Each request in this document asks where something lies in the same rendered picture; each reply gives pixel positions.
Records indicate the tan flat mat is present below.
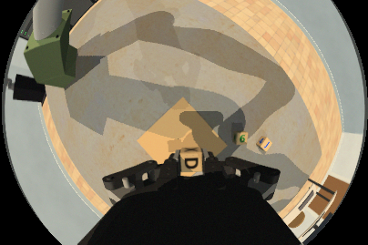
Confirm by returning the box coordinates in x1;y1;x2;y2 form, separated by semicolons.
137;97;227;164

